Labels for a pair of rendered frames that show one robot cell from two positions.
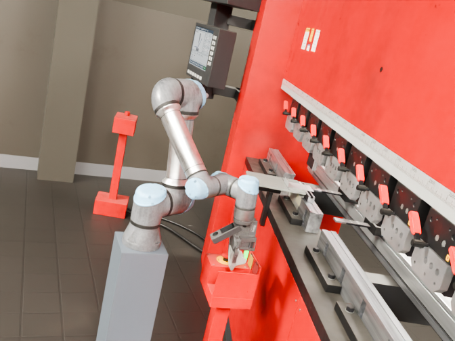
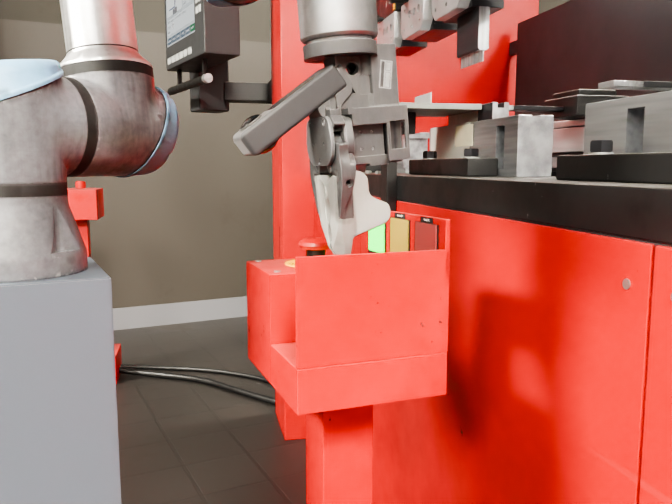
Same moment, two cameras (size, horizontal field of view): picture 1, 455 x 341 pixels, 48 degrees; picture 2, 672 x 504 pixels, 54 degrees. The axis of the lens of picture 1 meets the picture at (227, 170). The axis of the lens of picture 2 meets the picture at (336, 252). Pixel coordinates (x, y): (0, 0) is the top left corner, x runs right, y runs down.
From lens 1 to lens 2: 1.31 m
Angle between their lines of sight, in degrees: 9
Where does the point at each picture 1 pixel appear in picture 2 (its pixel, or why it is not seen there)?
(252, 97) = (298, 48)
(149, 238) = (24, 229)
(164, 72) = not seen: hidden behind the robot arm
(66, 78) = not seen: outside the picture
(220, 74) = (224, 23)
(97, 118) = not seen: hidden behind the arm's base
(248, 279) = (416, 274)
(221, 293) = (326, 348)
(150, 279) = (65, 384)
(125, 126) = (78, 204)
